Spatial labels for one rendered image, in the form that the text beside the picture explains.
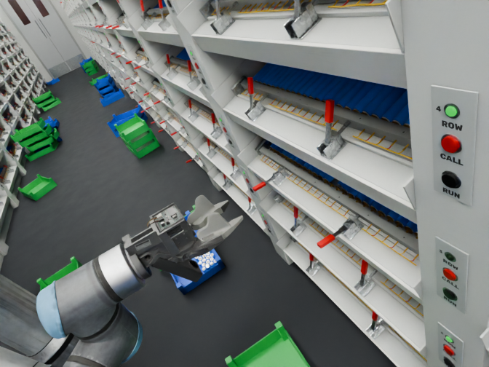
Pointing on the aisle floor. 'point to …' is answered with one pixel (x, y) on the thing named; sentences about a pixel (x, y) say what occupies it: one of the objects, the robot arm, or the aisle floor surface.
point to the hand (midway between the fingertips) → (231, 214)
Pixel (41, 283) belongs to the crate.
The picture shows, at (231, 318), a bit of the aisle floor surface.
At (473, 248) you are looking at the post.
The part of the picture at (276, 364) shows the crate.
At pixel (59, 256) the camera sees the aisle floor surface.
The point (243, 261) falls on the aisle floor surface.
